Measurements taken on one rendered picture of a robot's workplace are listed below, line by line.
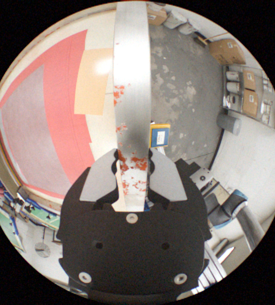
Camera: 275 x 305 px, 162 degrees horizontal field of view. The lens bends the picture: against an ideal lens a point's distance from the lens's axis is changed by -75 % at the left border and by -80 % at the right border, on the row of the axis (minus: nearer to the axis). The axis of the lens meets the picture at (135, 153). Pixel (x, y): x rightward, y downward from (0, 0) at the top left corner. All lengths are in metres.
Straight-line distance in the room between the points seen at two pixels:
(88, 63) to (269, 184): 3.48
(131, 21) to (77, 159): 0.23
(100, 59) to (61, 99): 0.08
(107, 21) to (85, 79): 0.12
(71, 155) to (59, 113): 0.08
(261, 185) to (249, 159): 0.82
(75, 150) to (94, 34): 0.20
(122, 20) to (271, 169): 3.31
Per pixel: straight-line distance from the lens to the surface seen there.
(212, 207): 0.66
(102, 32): 0.19
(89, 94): 0.15
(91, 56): 0.17
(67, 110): 0.17
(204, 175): 0.59
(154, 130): 0.48
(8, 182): 0.60
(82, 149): 0.18
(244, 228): 0.58
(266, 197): 3.55
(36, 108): 0.23
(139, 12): 0.17
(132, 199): 0.19
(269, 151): 3.18
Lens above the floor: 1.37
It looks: 56 degrees down
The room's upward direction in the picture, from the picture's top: 150 degrees clockwise
